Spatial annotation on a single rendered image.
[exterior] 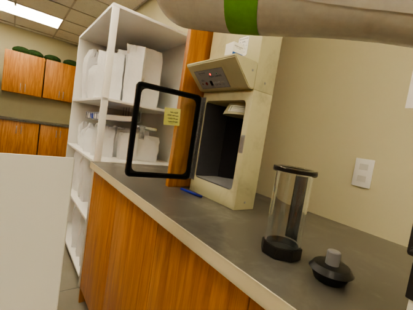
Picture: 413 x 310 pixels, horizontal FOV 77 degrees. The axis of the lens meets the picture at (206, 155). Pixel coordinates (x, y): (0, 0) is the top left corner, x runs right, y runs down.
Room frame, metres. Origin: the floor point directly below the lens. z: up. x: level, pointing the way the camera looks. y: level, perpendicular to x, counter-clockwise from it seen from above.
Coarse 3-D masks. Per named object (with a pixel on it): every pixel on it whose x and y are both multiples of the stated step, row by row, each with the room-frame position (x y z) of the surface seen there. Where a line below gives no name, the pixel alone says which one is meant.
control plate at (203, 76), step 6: (198, 72) 1.14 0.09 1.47; (204, 72) 1.11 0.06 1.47; (210, 72) 1.08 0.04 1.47; (222, 72) 1.03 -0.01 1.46; (198, 78) 1.17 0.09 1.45; (204, 78) 1.14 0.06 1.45; (210, 78) 1.11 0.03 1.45; (216, 78) 1.08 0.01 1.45; (222, 78) 1.05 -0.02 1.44; (204, 84) 1.17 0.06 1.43; (210, 84) 1.14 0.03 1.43; (216, 84) 1.11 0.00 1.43; (222, 84) 1.08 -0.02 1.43; (228, 84) 1.05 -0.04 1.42
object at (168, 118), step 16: (144, 96) 1.10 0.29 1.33; (160, 96) 1.13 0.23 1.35; (176, 96) 1.17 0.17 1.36; (144, 112) 1.10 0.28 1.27; (160, 112) 1.13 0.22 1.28; (176, 112) 1.17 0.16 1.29; (192, 112) 1.21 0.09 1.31; (160, 128) 1.14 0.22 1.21; (176, 128) 1.18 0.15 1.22; (144, 144) 1.11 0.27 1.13; (160, 144) 1.14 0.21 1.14; (176, 144) 1.18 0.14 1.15; (144, 160) 1.11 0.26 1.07; (160, 160) 1.15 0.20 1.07; (176, 160) 1.19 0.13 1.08
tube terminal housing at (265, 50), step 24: (216, 48) 1.21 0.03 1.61; (264, 48) 1.01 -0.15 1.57; (264, 72) 1.02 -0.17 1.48; (216, 96) 1.17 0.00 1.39; (240, 96) 1.05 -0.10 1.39; (264, 96) 1.03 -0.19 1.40; (264, 120) 1.05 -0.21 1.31; (240, 168) 1.00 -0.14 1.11; (216, 192) 1.09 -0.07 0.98; (240, 192) 1.01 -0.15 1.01
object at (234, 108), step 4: (232, 104) 1.12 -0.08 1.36; (236, 104) 1.11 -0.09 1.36; (240, 104) 1.10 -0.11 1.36; (244, 104) 1.10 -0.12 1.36; (228, 108) 1.13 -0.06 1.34; (232, 108) 1.11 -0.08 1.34; (236, 108) 1.10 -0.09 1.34; (240, 108) 1.09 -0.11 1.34; (244, 108) 1.09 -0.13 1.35; (224, 112) 1.14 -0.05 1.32; (228, 112) 1.11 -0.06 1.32; (232, 112) 1.10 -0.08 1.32; (236, 112) 1.09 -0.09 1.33; (240, 112) 1.08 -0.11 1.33; (244, 112) 1.08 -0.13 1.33; (232, 116) 1.24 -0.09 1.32; (236, 116) 1.24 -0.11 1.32; (240, 116) 1.25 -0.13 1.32
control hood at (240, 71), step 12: (204, 60) 1.08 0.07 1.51; (216, 60) 1.01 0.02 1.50; (228, 60) 0.97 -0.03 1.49; (240, 60) 0.94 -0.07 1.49; (252, 60) 0.98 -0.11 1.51; (192, 72) 1.17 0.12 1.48; (228, 72) 1.01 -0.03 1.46; (240, 72) 0.96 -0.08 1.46; (252, 72) 0.98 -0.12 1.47; (240, 84) 1.00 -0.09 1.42; (252, 84) 0.99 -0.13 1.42
